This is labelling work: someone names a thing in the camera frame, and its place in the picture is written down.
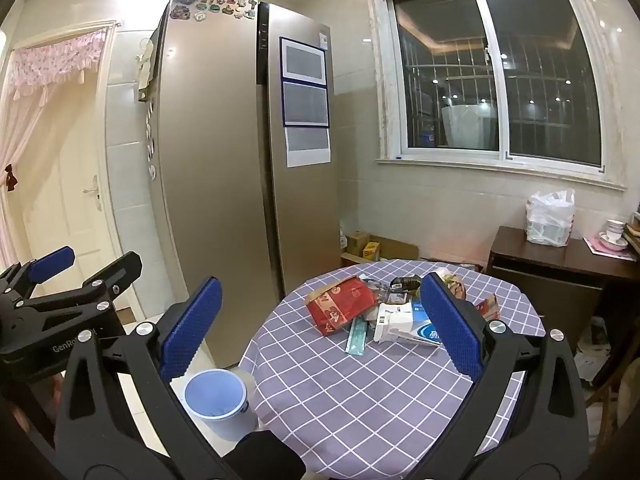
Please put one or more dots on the orange white plastic bag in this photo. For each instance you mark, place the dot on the orange white plastic bag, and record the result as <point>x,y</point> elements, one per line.
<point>452,280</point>

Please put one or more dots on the row of fridge magnets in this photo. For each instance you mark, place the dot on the row of fridge magnets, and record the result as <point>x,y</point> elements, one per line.
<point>215,5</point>

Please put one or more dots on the pink tray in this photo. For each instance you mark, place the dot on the pink tray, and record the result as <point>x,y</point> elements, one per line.
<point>600,252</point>

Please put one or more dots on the large open cardboard box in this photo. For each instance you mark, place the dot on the large open cardboard box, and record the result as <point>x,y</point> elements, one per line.
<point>400,247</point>

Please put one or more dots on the red gold printed packet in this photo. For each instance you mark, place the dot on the red gold printed packet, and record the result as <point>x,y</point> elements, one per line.
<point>340,307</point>

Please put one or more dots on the white blue carton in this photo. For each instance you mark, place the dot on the white blue carton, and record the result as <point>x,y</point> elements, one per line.
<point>410,327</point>

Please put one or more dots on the small yellow box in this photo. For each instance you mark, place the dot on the small yellow box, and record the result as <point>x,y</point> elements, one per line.
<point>371,250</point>

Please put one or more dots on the purple checked tablecloth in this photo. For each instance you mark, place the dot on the purple checked tablecloth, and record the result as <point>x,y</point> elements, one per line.
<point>325,385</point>

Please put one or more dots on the white framed sliding window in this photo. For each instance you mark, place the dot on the white framed sliding window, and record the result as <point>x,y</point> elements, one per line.
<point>487,60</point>

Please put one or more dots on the champagne side-by-side refrigerator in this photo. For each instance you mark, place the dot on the champagne side-by-side refrigerator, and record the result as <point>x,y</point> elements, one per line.
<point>220,160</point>

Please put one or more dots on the person's leg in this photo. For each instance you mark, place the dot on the person's leg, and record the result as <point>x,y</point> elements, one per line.
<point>265,455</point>

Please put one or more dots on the wooden chair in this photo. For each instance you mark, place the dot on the wooden chair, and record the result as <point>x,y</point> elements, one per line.
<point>612,375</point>

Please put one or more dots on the dark red curtain bow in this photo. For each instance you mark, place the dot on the dark red curtain bow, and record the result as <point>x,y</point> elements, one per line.
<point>9,176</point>

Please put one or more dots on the orange brown snack packet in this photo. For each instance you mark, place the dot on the orange brown snack packet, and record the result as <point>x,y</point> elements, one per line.
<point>487,307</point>

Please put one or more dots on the dark snack packet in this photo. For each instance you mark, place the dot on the dark snack packet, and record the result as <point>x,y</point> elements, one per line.
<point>407,284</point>

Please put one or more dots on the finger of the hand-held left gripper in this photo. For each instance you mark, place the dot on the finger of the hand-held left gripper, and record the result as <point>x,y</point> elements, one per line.
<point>117,270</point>
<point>50,262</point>

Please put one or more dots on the teal flat packet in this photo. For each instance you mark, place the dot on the teal flat packet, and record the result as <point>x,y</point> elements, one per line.
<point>357,337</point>

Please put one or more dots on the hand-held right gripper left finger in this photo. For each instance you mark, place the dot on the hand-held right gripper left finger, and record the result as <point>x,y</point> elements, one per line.
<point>190,330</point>

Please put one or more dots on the dark wooden cabinet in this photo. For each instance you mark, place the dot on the dark wooden cabinet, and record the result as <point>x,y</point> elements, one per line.
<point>540,265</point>

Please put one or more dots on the blue framed paper sheet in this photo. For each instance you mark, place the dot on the blue framed paper sheet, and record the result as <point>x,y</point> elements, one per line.
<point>302,60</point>
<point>306,105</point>

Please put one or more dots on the small brown cardboard box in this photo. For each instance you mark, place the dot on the small brown cardboard box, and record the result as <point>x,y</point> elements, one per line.
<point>356,242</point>

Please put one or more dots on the white panel door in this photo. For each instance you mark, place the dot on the white panel door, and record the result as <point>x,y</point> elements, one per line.
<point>65,185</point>

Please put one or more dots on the stack of white bowls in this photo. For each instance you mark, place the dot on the stack of white bowls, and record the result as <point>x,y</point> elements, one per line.
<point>614,237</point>

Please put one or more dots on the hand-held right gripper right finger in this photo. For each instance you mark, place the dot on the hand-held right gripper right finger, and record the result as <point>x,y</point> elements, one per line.
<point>452,325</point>

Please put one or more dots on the light blue trash bin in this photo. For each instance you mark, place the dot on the light blue trash bin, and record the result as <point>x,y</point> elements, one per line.
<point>215,390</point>

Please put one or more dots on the pink sheer curtain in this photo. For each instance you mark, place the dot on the pink sheer curtain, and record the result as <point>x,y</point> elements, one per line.
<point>30,60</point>

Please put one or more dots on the white paper sheet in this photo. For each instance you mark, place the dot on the white paper sheet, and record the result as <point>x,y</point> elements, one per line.
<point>308,147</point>

